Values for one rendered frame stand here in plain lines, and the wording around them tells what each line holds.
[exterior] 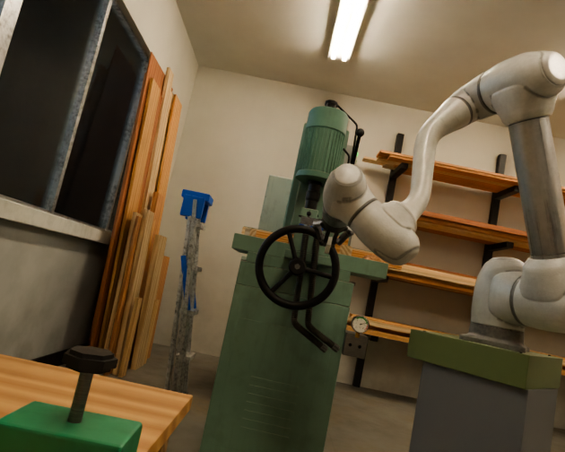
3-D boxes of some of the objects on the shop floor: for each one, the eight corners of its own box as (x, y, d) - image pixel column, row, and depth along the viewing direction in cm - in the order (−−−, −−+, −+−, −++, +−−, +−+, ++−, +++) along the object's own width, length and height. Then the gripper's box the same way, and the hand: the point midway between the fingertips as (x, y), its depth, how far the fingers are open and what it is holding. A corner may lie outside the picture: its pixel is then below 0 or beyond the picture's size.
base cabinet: (190, 478, 162) (233, 282, 171) (219, 429, 219) (249, 284, 228) (314, 508, 159) (351, 308, 168) (309, 450, 216) (337, 303, 225)
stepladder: (151, 408, 235) (179, 186, 250) (163, 395, 260) (188, 195, 275) (182, 410, 235) (209, 189, 250) (191, 398, 260) (214, 198, 275)
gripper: (360, 208, 131) (347, 243, 152) (317, 200, 132) (309, 236, 153) (357, 230, 127) (344, 264, 148) (312, 221, 128) (305, 256, 149)
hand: (328, 245), depth 147 cm, fingers closed
